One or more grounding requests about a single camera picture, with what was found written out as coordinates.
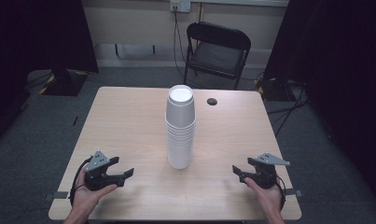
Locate black folding chair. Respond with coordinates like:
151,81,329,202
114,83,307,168
182,21,252,91

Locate person's left hand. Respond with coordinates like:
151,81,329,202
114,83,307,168
70,169,118,217

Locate black curtain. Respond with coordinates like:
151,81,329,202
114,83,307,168
262,0,376,213
0,0,100,147

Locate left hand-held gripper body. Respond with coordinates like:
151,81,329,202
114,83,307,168
83,150,126,192

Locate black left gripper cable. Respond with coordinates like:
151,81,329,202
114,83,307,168
69,156,94,207

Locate white wall socket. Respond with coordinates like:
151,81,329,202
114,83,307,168
169,0,192,14

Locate stack of white paper cups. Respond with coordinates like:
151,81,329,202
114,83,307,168
164,84,197,170

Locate black stand base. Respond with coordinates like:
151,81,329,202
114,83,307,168
26,68,90,97

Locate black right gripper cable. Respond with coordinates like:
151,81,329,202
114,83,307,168
274,175,286,210

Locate grey tape strip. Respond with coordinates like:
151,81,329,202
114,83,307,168
43,190,69,202
285,188,304,198

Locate person's right hand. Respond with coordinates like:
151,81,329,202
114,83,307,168
244,176,285,217

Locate black wall socket cable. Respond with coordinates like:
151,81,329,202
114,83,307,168
172,8,190,82

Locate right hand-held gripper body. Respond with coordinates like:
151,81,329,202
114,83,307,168
245,152,291,190

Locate black floor cables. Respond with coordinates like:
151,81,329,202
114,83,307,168
254,70,311,138

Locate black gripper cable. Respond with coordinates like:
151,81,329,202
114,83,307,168
274,175,286,210
69,156,94,207

